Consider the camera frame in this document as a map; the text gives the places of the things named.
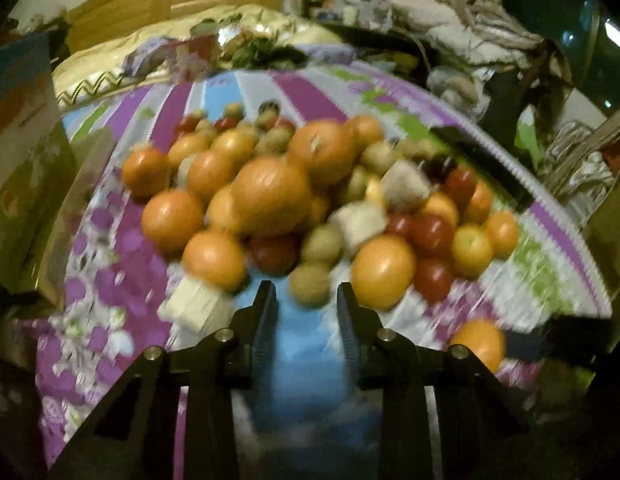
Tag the purple floral striped bed sheet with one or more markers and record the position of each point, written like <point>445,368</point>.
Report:
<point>310,90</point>

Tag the woven basket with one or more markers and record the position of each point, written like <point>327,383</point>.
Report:
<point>584,160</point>

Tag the greenish brown longan fruit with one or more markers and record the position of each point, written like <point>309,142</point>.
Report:
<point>310,285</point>

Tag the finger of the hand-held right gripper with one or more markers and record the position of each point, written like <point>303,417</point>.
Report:
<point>554,342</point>

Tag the pale sugarcane chunk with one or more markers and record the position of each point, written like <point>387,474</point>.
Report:
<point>195,305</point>
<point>360,222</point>
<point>404,185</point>
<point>184,167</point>

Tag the green leafy vegetable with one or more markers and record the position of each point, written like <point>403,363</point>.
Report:
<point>260,55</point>

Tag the green printed cardboard box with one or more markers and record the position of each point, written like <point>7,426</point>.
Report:
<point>25,195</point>

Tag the yellow satin quilt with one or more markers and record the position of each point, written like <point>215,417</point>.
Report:
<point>100,75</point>

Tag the pile of oranges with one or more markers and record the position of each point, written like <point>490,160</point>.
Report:
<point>270,195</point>

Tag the green plastic bag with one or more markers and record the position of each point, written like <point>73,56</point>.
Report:
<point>527,140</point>

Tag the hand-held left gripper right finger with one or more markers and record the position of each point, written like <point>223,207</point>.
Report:
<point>349,330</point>

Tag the olive cardboard box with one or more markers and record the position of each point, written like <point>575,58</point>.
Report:
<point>609,230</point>

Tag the pile of clothes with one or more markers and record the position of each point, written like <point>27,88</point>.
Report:
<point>439,25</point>

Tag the clear plastic snack packet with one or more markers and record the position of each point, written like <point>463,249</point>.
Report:
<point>142,57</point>

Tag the round orange fruit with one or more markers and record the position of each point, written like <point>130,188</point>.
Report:
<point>477,345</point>

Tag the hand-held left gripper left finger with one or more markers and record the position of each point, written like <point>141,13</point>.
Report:
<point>265,330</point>

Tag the group of small brown longans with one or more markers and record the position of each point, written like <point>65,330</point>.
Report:
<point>324,244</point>

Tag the lilac cloth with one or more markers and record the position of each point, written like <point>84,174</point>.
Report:
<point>332,54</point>

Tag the group of red cherry tomatoes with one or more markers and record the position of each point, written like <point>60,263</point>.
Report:
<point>430,234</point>

